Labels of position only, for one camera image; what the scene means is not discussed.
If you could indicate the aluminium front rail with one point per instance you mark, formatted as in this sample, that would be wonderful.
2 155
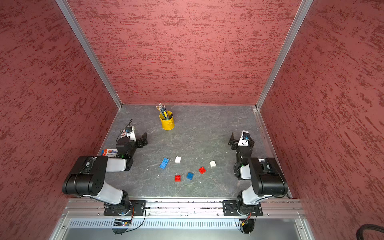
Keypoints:
193 208

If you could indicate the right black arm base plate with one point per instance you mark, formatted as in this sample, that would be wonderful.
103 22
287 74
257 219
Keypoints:
234 208

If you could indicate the bundle of coloured pencils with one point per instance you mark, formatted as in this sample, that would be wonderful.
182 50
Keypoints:
163 111

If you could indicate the yellow pencil cup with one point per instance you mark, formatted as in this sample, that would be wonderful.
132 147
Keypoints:
167 124

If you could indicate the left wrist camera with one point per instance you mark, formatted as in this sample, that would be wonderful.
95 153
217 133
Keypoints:
130 133

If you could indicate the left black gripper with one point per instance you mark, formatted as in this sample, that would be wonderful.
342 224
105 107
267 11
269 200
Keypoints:
140 144

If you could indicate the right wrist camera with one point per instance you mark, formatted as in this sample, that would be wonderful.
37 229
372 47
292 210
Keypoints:
245 139

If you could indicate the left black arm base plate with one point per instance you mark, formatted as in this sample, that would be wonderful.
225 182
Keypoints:
131 208

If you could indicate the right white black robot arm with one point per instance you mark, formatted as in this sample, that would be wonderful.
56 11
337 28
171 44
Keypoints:
266 176

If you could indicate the blue red toothpaste box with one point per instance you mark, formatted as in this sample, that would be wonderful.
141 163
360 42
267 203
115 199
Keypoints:
111 153

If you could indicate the red lego brick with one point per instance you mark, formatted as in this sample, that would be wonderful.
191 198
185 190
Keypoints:
177 178
202 170

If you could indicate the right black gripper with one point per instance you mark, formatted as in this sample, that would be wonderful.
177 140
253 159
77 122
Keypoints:
234 141

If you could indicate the small blue lego brick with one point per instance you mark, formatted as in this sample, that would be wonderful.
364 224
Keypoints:
190 176

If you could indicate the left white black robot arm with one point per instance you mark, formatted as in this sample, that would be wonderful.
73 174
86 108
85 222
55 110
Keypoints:
87 178

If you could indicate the long blue lego brick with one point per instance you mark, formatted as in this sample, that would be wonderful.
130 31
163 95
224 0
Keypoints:
164 163

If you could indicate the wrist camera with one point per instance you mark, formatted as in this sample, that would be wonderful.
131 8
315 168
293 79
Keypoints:
130 133
245 139

